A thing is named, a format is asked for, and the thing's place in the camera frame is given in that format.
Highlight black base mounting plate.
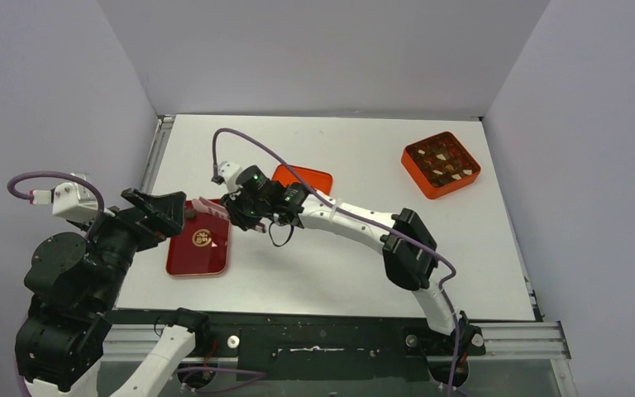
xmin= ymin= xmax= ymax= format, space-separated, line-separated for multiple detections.
xmin=109 ymin=309 xmax=494 ymax=382

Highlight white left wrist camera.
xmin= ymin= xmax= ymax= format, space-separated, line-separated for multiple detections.
xmin=29 ymin=180 xmax=98 ymax=223

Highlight red chocolate tray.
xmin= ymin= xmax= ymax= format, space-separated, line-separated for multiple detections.
xmin=166 ymin=200 xmax=231 ymax=277

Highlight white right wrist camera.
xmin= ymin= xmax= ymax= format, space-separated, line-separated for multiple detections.
xmin=211 ymin=161 xmax=244 ymax=193

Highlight orange compartment chocolate box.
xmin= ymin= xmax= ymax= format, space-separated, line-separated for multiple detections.
xmin=400 ymin=132 xmax=481 ymax=199

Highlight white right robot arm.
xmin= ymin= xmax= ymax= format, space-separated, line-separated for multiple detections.
xmin=212 ymin=161 xmax=485 ymax=357

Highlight aluminium table edge rail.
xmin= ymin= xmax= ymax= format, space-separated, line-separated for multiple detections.
xmin=140 ymin=115 xmax=176 ymax=194

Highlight orange box lid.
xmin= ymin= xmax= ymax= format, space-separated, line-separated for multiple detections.
xmin=271 ymin=165 xmax=333 ymax=195

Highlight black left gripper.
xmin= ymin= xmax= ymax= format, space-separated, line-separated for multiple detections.
xmin=72 ymin=183 xmax=187 ymax=305

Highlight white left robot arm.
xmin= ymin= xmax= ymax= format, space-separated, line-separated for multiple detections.
xmin=15 ymin=189 xmax=187 ymax=396

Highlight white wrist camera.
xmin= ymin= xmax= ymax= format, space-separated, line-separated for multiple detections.
xmin=211 ymin=161 xmax=244 ymax=193
xmin=29 ymin=180 xmax=98 ymax=223

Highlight pink silicone tongs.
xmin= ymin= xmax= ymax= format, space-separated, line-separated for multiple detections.
xmin=190 ymin=197 xmax=268 ymax=234

